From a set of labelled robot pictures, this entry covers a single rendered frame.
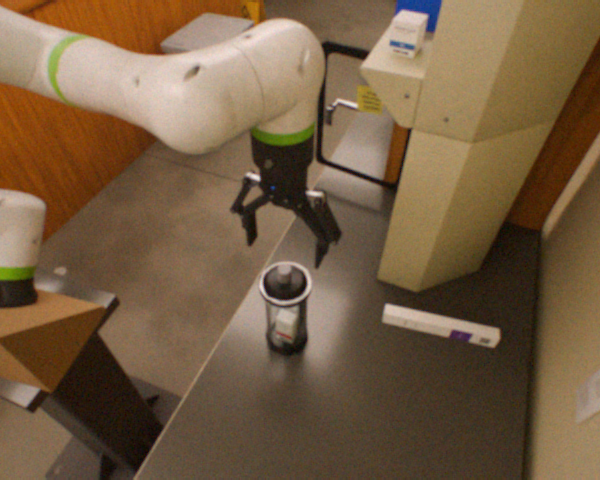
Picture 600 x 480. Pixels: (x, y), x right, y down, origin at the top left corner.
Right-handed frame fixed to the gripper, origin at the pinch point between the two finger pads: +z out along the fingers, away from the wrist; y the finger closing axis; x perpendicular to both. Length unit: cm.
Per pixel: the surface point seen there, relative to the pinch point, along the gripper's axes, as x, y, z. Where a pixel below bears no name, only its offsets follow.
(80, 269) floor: -40, 146, 127
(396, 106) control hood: -25.5, -11.3, -18.1
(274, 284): 2.5, 1.3, 9.0
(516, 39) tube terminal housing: -26.5, -27.0, -32.7
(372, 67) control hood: -26.3, -5.6, -24.1
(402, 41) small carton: -33.0, -9.0, -26.7
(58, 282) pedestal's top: 10, 64, 33
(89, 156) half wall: -100, 180, 101
